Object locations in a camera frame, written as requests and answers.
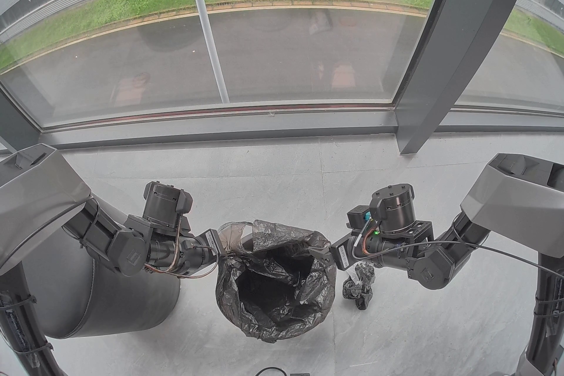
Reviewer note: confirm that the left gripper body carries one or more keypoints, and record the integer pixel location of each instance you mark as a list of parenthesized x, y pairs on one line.
[(194, 254)]

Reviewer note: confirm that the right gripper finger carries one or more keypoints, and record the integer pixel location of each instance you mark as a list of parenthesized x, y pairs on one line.
[(325, 254)]

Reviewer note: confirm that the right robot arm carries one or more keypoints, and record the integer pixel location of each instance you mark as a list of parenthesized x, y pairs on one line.
[(511, 198)]

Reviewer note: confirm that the black plastic bag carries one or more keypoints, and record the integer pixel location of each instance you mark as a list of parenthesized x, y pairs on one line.
[(308, 299)]

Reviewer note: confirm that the crumpled black plastic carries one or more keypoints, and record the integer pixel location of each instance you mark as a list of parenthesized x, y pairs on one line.
[(359, 290)]

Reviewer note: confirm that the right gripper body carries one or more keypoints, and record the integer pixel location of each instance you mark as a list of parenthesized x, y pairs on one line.
[(370, 253)]

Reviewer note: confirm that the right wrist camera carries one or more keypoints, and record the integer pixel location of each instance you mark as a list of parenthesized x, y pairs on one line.
[(357, 216)]

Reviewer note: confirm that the window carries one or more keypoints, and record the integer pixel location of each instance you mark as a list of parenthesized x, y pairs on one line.
[(462, 13)]

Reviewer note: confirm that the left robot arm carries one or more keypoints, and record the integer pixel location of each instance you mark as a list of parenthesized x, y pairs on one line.
[(39, 189)]

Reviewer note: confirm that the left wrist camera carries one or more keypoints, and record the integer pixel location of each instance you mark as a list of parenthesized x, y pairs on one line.
[(185, 200)]

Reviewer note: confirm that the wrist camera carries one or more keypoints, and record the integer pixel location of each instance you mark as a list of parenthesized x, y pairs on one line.
[(357, 216), (185, 200)]

